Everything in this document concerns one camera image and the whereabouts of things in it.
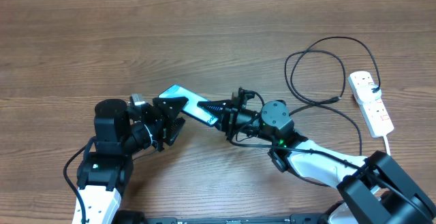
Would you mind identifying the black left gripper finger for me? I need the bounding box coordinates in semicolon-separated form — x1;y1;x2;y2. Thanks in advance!
165;117;185;146
153;97;188;121

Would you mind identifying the black charging cable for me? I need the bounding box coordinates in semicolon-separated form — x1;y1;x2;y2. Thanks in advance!
284;36;382;188

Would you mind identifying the white power extension strip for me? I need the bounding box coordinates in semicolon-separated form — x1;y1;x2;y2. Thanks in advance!
347;71;394;138

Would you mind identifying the blue Galaxy smartphone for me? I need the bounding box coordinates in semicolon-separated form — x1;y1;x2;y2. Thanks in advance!
158;84;218;127

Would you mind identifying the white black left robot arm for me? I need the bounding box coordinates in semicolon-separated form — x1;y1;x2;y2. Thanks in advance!
72;94;188;223

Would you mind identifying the white charger plug adapter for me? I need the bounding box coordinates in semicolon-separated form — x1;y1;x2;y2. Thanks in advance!
354;84;382;104

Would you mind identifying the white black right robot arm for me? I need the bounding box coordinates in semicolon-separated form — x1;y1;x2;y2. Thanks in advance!
197;99;435;223

